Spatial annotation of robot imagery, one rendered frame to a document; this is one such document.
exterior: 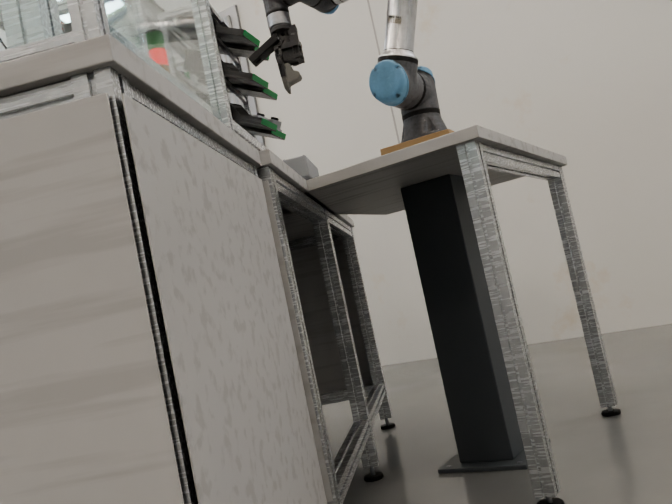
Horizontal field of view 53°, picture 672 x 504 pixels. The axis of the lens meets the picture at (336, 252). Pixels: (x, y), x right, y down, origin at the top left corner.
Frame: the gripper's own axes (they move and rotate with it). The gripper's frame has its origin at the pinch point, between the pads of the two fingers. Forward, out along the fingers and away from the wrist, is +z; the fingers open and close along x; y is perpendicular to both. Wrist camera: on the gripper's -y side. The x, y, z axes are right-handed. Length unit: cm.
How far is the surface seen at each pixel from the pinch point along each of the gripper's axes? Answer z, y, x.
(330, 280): 63, 2, -7
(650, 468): 123, 72, -38
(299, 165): 29.9, 2.7, -23.9
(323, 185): 40, 10, -41
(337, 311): 72, 2, -6
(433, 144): 39, 39, -54
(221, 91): 27, 1, -89
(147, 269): 62, 3, -142
